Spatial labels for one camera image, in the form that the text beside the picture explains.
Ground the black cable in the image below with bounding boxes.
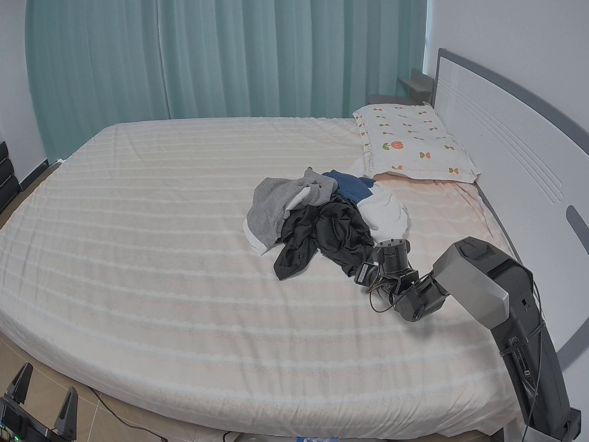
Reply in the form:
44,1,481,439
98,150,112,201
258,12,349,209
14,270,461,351
525,278,549,432
87,386,157,432

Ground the grey garment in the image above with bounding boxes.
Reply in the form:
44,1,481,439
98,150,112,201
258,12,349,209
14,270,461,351
243,166,339,254

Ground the dark blue garment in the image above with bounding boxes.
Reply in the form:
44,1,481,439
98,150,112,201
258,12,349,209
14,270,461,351
322,169,378,204

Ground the white printed pillow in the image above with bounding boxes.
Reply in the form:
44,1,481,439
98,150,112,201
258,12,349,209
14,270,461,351
352,102,479,184

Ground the grey bedside table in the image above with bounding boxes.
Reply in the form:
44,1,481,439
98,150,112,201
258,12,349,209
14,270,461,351
368,68,436,107

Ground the black chest of drawers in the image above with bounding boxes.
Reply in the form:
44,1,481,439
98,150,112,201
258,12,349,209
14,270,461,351
0,142,21,215

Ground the black garment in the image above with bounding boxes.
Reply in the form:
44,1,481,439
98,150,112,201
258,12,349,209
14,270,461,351
274,196,375,281

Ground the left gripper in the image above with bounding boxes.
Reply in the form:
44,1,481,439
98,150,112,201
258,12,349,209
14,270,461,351
0,363,79,442

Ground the white garment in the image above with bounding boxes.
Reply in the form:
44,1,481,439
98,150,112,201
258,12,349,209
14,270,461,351
347,157,410,243

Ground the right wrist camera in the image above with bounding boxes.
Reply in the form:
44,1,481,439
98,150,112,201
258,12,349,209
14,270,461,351
353,261,377,288

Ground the blue-green curtain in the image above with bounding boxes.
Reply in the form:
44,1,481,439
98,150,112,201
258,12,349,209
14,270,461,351
25,0,170,161
156,0,429,119

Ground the bed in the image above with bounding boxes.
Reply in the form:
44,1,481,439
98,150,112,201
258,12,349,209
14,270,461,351
0,48,589,441

